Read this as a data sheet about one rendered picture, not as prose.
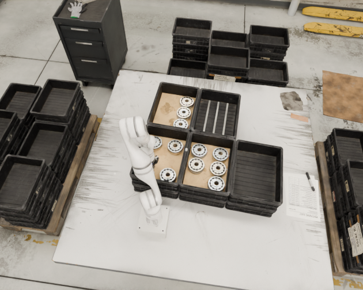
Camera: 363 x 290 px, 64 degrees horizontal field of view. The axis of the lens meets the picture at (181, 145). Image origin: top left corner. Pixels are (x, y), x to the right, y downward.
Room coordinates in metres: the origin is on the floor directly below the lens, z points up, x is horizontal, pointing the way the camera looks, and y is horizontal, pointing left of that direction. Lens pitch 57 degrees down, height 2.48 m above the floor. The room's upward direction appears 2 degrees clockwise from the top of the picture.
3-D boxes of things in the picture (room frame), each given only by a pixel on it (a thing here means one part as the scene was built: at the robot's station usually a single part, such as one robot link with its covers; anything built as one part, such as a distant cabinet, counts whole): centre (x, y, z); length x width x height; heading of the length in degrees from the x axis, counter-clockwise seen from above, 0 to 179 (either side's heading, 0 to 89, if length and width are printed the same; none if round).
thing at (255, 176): (0.86, -0.47, 0.87); 0.40 x 0.30 x 0.11; 171
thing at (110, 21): (2.62, 0.95, 0.45); 0.60 x 0.45 x 0.90; 174
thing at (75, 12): (2.51, 1.04, 0.88); 0.25 x 0.19 x 0.03; 174
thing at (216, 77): (2.14, -0.40, 0.41); 0.31 x 0.02 x 0.16; 84
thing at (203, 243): (1.06, -0.16, 0.35); 1.60 x 1.60 x 0.70; 84
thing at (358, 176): (1.03, -1.46, 0.31); 0.40 x 0.30 x 0.34; 174
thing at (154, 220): (0.58, 0.14, 0.87); 0.09 x 0.09 x 0.17; 78
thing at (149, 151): (0.88, 0.18, 1.12); 0.09 x 0.07 x 0.15; 82
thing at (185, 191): (0.91, -0.17, 0.87); 0.40 x 0.30 x 0.11; 171
